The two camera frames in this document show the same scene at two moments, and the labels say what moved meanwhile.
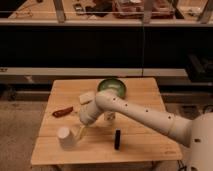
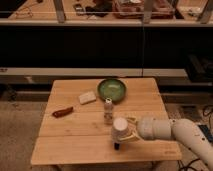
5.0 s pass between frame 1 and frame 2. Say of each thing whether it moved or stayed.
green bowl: stayed
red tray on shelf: stayed
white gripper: moved
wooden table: stayed
